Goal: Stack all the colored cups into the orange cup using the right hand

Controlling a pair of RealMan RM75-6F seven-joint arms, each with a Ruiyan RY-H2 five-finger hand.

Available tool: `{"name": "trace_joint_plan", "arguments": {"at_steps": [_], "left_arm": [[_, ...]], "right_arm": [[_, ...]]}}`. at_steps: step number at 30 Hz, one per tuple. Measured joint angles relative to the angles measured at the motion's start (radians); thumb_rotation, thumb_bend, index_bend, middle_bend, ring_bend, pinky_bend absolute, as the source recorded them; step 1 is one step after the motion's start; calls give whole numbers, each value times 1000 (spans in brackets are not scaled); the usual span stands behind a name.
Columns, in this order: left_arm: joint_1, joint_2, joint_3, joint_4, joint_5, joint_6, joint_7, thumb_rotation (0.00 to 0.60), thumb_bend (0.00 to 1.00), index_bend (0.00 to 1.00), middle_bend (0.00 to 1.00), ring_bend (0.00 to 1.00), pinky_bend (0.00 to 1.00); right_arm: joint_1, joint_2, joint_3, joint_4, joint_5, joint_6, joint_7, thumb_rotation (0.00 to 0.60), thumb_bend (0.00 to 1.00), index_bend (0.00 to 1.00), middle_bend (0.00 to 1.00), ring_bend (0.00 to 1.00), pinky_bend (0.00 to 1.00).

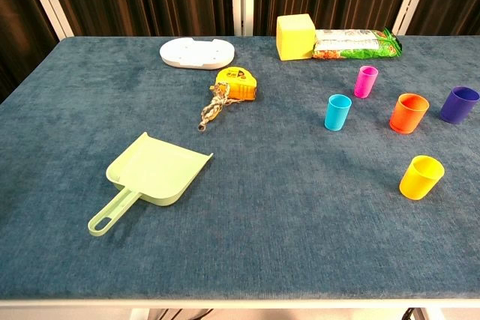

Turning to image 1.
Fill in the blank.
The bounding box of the blue plastic cup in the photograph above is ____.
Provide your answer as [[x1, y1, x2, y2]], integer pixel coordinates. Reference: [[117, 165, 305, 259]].
[[324, 94, 353, 132]]

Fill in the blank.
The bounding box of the pink plastic cup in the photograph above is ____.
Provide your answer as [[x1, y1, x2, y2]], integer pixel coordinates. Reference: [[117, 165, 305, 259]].
[[353, 65, 380, 100]]

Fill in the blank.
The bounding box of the yellow plastic cup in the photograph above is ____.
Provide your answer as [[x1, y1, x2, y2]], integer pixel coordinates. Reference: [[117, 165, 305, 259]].
[[398, 154, 446, 201]]

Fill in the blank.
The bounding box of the purple plastic cup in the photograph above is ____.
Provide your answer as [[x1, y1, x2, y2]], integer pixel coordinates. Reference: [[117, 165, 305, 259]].
[[439, 85, 480, 125]]

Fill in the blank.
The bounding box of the yellow tape measure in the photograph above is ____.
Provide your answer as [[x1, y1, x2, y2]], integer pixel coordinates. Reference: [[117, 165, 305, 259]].
[[214, 67, 259, 103]]

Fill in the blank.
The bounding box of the blue fabric table cover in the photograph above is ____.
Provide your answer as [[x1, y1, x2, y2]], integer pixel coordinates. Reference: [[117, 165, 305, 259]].
[[0, 36, 480, 301]]

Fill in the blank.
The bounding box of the light green plastic dustpan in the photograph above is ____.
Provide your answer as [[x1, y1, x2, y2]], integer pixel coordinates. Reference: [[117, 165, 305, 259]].
[[87, 131, 215, 238]]

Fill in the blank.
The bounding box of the white oval plastic base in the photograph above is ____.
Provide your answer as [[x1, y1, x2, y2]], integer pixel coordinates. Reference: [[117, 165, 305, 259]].
[[159, 37, 236, 72]]

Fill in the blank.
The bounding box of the yellow sponge cube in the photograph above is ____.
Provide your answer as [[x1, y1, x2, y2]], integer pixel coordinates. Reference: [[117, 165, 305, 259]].
[[276, 13, 317, 62]]

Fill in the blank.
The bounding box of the green snack packet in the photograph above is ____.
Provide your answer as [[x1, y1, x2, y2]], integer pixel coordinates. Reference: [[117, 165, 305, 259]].
[[312, 26, 403, 61]]

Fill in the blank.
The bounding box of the orange plastic cup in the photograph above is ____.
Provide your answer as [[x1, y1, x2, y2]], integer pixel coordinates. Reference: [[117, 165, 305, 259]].
[[388, 93, 430, 135]]

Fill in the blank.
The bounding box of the braided beige rope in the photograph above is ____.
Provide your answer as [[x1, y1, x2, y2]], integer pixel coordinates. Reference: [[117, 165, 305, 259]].
[[197, 83, 241, 133]]

